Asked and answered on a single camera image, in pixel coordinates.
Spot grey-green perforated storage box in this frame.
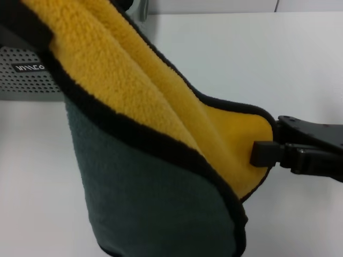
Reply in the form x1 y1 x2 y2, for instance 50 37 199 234
0 0 151 102

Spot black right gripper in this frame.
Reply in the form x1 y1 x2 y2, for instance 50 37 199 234
249 115 343 183

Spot yellow towel with black trim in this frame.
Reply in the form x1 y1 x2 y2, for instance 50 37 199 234
0 0 274 257

